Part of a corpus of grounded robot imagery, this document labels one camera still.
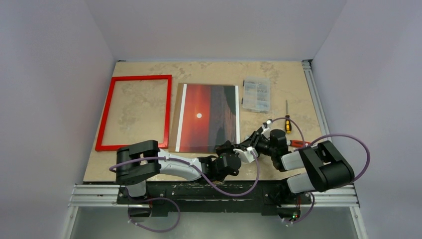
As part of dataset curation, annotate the black yellow screwdriver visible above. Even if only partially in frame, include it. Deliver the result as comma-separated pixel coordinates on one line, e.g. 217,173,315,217
285,100,292,134

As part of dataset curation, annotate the red sunset photo print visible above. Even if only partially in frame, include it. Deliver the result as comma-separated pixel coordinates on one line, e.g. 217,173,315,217
176,83,240,153

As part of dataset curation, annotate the red picture frame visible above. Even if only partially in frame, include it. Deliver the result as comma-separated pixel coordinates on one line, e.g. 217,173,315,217
95,75,173,152

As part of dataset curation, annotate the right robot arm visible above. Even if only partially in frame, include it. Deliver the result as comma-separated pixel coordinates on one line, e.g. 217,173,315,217
243,129,355,203

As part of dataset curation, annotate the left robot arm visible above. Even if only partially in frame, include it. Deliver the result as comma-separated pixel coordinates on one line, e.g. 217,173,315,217
109,140,241,204

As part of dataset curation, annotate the clear plastic screw box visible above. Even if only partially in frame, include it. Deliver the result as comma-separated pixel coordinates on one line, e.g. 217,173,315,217
241,76,271,113

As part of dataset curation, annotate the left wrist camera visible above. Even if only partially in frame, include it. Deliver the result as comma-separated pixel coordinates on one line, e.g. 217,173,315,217
233,146,258,163

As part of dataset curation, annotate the red handle adjustable wrench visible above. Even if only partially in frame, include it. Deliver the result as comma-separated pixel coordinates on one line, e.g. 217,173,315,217
287,140,310,148

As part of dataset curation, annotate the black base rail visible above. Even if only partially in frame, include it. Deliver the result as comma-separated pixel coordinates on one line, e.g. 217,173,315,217
116,180,312,221

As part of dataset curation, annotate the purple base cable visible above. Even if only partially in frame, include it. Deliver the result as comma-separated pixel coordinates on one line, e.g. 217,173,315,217
127,197,181,234

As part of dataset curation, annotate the brown frame backing board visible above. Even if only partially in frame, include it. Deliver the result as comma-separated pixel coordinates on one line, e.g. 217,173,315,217
168,83,184,152

